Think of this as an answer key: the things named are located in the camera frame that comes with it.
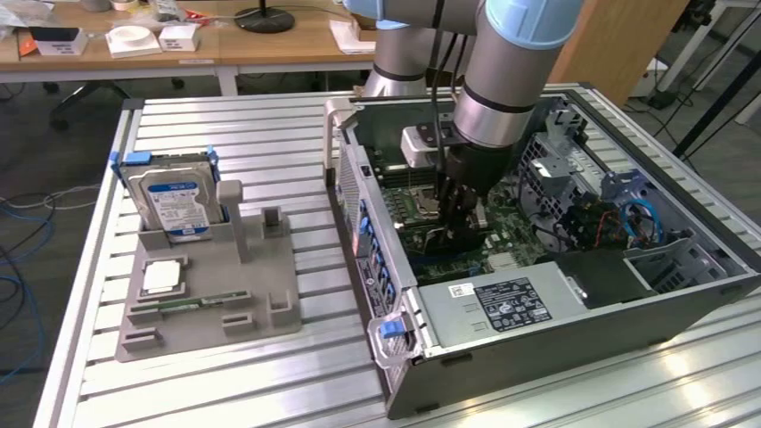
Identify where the metal drive bay bracket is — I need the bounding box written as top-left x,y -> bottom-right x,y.
624,238 -> 746,295

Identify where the wooden cabinet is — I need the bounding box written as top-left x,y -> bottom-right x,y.
547,0 -> 695,108

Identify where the wooden desk with white frame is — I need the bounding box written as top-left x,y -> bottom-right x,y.
0,0 -> 544,97

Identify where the white box with tape roll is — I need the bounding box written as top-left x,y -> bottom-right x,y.
106,25 -> 163,59

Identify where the black lamp base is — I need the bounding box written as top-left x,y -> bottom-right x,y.
234,0 -> 298,34

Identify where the white paper stack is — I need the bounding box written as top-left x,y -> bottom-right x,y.
328,20 -> 380,55

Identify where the gray power supply unit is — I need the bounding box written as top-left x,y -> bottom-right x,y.
418,260 -> 591,349

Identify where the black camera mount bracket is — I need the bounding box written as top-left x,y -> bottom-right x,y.
414,120 -> 471,147

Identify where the metal disk bay cage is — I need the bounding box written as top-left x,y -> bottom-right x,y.
514,100 -> 608,251

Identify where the red wire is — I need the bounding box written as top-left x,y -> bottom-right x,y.
598,209 -> 622,237

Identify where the green RAM stick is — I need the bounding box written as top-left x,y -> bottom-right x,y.
160,296 -> 231,311

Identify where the small white labelled box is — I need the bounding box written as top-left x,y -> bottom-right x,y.
158,24 -> 203,53

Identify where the hard disk in blue caddy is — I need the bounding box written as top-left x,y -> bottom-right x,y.
110,145 -> 232,245

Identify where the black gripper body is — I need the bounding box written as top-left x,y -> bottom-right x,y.
440,140 -> 515,201

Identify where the blue wire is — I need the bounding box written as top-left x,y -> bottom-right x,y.
618,199 -> 666,244

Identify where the blue floor cable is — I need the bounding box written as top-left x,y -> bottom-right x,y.
0,195 -> 59,384

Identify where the open black PC case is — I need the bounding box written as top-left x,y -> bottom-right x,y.
323,81 -> 761,420

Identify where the silver CPU chip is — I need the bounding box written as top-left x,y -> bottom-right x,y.
142,262 -> 186,293

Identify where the white box with black lid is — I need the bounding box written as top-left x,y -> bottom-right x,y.
29,26 -> 90,57

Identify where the gray parts rack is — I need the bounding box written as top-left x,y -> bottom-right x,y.
115,180 -> 304,363

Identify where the gray wrist camera box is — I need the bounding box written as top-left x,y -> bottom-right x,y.
402,126 -> 448,169

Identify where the black slanted pole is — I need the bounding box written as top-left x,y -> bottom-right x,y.
671,12 -> 761,158

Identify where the white floor cable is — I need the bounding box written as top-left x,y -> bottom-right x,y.
6,185 -> 101,210

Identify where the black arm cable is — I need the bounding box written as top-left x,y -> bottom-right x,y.
428,0 -> 470,179

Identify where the CPU socket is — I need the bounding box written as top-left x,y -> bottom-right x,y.
414,185 -> 446,216

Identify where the black RAM slot bank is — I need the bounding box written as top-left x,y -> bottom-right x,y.
378,160 -> 443,188

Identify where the green motherboard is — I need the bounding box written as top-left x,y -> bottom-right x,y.
374,158 -> 560,286

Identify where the black office chair base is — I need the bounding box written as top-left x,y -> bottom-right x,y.
47,82 -> 133,130

